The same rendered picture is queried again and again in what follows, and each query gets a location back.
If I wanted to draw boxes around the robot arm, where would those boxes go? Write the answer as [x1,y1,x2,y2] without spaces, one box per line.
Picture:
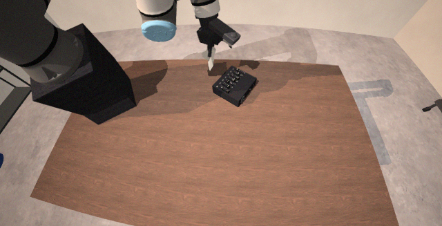
[0,0,241,85]

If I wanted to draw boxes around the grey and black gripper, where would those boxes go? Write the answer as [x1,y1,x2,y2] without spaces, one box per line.
[195,14,232,70]

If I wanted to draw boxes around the black lighting desk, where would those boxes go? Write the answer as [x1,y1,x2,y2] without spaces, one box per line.
[212,66,257,107]

